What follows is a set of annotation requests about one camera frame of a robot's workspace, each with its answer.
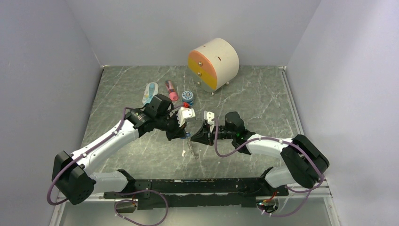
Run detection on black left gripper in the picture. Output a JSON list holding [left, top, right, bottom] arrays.
[[155, 111, 187, 141]]

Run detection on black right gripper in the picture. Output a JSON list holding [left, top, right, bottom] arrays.
[[191, 123, 235, 146]]

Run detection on blue plastic key tag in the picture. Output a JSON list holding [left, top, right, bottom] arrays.
[[180, 132, 191, 139]]

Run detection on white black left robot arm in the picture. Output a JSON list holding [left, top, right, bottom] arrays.
[[47, 94, 195, 205]]

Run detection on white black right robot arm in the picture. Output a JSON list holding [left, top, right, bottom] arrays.
[[191, 112, 330, 195]]

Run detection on pink marker tube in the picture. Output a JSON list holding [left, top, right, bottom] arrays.
[[165, 80, 178, 101]]

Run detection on light blue oval case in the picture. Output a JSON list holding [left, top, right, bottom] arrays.
[[142, 82, 159, 105]]

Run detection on blue round tin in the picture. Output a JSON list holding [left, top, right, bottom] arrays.
[[181, 90, 194, 106]]

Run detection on beige round drawer cabinet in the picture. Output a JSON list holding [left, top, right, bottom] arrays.
[[188, 38, 239, 94]]

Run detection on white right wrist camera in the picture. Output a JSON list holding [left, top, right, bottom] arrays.
[[203, 111, 215, 125]]

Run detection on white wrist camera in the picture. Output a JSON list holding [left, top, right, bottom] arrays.
[[177, 107, 196, 127], [203, 111, 215, 125]]

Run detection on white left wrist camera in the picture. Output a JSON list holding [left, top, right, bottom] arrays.
[[177, 107, 196, 127]]

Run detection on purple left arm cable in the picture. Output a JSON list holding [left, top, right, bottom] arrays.
[[47, 104, 188, 207]]

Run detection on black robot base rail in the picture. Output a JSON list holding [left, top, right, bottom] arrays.
[[104, 177, 288, 210]]

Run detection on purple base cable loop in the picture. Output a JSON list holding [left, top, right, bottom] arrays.
[[114, 189, 169, 226]]

